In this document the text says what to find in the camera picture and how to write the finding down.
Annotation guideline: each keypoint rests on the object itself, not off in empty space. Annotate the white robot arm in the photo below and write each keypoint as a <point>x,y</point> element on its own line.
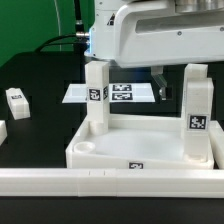
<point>101,33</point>

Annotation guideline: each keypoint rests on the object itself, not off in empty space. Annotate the white right fence rail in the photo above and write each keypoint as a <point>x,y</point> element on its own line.
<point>216,134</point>

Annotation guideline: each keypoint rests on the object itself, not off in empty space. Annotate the fiducial marker sheet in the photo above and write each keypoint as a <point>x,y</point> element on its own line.
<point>118,93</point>

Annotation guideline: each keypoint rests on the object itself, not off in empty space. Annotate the white front fence rail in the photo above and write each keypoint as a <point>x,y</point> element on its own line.
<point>112,182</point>

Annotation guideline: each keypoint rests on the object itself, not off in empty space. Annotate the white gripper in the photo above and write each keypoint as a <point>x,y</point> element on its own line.
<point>166,32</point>

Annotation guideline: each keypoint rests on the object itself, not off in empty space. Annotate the white fence rail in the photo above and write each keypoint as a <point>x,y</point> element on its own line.
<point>216,134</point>
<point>112,182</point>

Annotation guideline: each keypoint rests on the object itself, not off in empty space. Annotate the white desk top tray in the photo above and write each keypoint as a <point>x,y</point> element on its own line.
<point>133,142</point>

